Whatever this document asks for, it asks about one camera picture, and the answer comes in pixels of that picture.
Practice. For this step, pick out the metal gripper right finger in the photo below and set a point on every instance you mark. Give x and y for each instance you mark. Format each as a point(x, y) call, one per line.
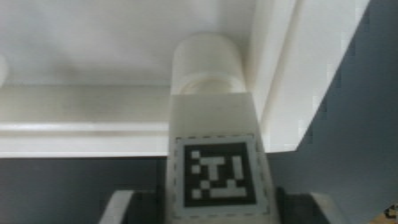
point(307, 208)

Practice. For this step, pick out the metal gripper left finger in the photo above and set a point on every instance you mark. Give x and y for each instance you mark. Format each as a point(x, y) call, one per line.
point(129, 208)

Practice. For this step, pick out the white leg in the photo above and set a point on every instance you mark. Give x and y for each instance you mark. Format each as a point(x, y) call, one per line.
point(218, 186)

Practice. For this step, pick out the white square tabletop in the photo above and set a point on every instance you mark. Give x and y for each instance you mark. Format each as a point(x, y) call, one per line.
point(85, 69)

